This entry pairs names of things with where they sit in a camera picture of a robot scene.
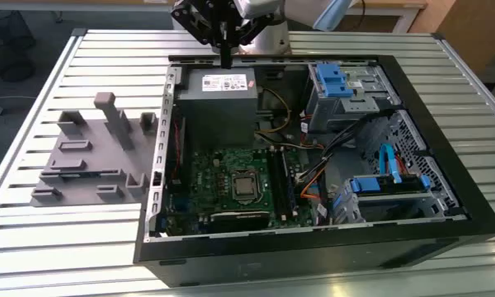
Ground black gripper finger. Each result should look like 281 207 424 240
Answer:
169 2 228 69
226 14 273 69

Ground RAM stick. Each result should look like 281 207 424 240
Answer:
43 169 118 179

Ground grey power supply unit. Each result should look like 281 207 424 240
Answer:
174 68 258 151

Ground metal drive cage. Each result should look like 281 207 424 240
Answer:
304 63 401 134

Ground green motherboard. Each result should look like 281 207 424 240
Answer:
163 147 318 236

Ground silver CPU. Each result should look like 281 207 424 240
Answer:
233 178 256 199

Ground metal socket cover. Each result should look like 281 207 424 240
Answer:
229 170 260 205

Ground black mesh waste bin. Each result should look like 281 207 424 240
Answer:
0 10 37 83

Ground grey parts rack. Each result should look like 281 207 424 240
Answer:
29 92 159 207

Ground hard disk in blue carrier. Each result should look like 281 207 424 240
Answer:
348 174 432 196

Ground black graphics card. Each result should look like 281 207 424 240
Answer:
208 210 270 235

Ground wooden cabinet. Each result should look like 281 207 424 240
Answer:
406 0 495 84

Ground metal disk bay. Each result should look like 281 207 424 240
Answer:
332 173 468 224

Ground black PC case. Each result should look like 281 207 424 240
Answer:
131 54 495 288

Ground yellow wires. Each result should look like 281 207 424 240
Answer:
253 88 293 136

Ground blue plastic drive bracket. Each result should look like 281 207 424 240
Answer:
316 63 353 97

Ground red twisted wire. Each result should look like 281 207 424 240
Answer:
166 119 182 186

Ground orange wire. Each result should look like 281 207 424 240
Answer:
298 168 326 199

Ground blue wire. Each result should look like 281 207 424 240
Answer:
377 144 401 183

